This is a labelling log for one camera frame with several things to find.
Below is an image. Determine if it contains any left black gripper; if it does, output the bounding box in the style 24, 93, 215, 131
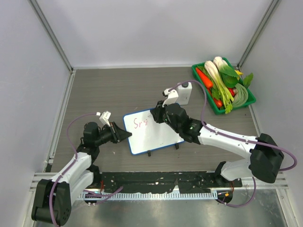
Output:
94, 122, 131, 146

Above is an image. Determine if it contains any blue framed whiteboard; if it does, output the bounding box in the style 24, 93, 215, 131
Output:
123, 109, 184, 155

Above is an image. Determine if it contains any white plastic bottle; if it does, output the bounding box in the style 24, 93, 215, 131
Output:
176, 82, 192, 105

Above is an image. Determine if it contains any orange toy carrot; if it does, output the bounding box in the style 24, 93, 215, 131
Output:
196, 68, 213, 89

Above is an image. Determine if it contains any red chili toy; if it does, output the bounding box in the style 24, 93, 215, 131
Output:
213, 98, 223, 109

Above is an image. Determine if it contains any green celery toy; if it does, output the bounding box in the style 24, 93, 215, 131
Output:
212, 79, 234, 114

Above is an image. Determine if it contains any bok choy toy front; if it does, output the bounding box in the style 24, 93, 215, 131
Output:
204, 61, 227, 89

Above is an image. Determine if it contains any bok choy toy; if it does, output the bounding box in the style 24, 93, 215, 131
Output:
213, 56, 238, 77
204, 61, 227, 89

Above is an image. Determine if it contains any bok choy toy rear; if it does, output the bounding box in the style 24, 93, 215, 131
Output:
213, 56, 238, 77

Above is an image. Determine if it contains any green plastic tray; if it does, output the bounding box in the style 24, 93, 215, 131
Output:
192, 57, 256, 115

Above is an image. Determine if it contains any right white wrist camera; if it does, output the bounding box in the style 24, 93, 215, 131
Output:
162, 88, 178, 107

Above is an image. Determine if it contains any whiteboard wire stand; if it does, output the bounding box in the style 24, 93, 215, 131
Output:
147, 143, 180, 157

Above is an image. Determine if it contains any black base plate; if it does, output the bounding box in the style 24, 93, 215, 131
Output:
99, 171, 242, 194

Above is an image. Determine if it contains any white slotted cable duct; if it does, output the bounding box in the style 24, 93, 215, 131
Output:
77, 191, 218, 201

